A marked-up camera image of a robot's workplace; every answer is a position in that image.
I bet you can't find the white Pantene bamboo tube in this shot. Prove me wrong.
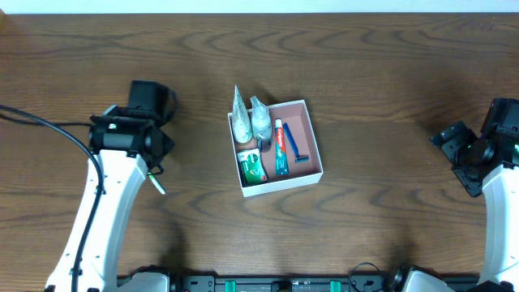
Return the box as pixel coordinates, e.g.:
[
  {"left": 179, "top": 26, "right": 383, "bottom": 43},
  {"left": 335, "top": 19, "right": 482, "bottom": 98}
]
[{"left": 231, "top": 85, "right": 252, "bottom": 144}]

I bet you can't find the blue foaming soap pump bottle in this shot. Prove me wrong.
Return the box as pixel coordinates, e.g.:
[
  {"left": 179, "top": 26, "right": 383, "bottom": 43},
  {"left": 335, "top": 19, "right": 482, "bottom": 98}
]
[{"left": 251, "top": 96, "right": 272, "bottom": 152}]

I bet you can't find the green Dettol soap box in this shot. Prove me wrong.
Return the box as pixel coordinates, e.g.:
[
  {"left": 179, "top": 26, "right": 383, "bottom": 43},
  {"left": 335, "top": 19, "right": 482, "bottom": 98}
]
[{"left": 237, "top": 148, "right": 268, "bottom": 187}]

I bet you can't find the black mounting rail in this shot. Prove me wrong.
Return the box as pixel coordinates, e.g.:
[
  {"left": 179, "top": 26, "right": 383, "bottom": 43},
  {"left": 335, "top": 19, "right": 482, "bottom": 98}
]
[{"left": 118, "top": 273, "right": 398, "bottom": 292}]

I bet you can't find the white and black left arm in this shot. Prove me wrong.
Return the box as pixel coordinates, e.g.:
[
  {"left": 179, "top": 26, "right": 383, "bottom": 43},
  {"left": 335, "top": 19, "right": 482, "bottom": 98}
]
[{"left": 45, "top": 105, "right": 174, "bottom": 291}]

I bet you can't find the green and blue toothbrush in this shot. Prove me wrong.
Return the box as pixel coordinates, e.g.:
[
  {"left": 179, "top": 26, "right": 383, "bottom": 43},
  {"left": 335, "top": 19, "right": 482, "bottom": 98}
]
[{"left": 148, "top": 172, "right": 166, "bottom": 195}]

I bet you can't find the red Colgate toothpaste tube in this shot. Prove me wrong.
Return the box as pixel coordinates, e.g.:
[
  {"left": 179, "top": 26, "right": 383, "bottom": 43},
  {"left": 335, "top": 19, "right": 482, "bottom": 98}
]
[{"left": 275, "top": 118, "right": 290, "bottom": 175}]

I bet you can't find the blue disposable razor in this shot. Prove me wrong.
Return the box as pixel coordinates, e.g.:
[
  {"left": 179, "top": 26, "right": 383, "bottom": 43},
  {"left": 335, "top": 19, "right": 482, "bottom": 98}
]
[{"left": 283, "top": 122, "right": 310, "bottom": 163}]

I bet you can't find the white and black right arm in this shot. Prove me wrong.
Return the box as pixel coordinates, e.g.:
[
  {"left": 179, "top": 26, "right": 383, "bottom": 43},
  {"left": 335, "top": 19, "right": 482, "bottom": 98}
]
[{"left": 430, "top": 122, "right": 518, "bottom": 291}]

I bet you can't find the white box with pink interior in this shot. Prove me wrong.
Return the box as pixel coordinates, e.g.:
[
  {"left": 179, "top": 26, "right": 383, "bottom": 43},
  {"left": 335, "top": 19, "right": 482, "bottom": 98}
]
[{"left": 230, "top": 100, "right": 324, "bottom": 197}]

